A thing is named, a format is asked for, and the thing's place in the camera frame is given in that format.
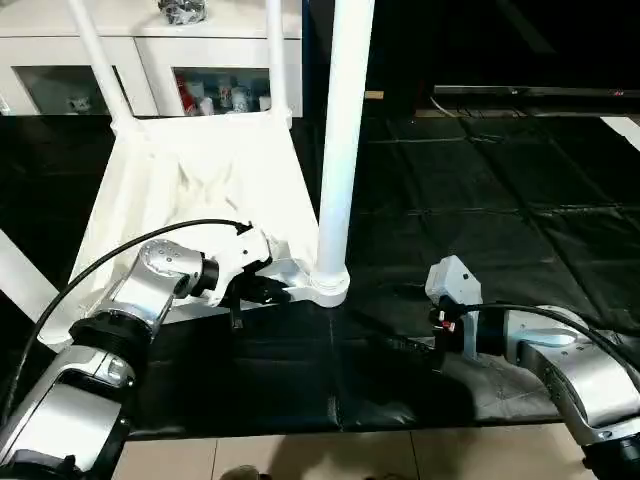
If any white plastic table top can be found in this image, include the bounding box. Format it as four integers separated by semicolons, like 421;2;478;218
40;108;351;351

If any white plastic table leg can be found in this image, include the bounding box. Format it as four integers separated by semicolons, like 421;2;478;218
264;0;293;126
312;0;377;296
65;0;136;136
0;230;63;326

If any black work mat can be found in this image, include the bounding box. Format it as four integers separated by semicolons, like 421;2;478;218
0;105;640;441

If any white bottle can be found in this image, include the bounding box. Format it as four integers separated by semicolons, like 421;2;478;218
228;85;249;115

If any red bottle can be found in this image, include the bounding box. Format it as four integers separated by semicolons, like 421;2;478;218
176;78;194;117

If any white glass door cabinet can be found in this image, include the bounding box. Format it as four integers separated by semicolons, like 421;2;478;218
0;0;304;119

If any grey metallic ornament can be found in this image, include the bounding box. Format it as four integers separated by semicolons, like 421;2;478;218
157;0;209;26

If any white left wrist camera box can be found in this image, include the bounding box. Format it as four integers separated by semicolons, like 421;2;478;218
205;228;274;309

